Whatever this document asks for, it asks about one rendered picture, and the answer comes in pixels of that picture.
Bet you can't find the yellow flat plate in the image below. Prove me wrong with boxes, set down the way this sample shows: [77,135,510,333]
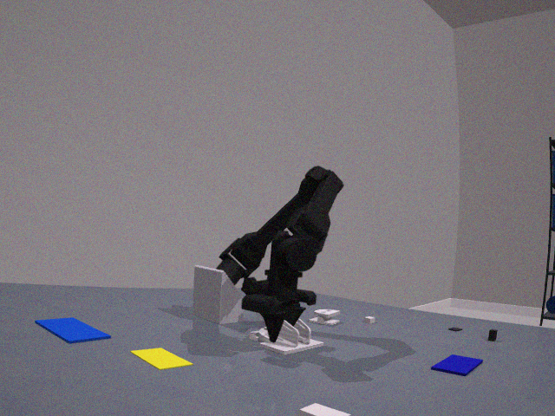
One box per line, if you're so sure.
[130,348,193,370]

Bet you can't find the blue flat rectangular plate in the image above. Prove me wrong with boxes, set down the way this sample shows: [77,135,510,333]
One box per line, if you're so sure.
[35,317,111,344]

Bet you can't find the blue flat square plate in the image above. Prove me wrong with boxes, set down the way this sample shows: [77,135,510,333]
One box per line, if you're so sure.
[431,354,483,376]

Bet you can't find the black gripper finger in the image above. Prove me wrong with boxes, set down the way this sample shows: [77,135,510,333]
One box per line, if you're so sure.
[259,311,287,342]
[282,306,306,326]

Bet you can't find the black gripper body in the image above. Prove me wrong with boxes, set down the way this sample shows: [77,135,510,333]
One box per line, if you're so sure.
[241,265,317,315]

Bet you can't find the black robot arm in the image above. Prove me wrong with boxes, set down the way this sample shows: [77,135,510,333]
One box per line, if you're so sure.
[216,166,344,296]

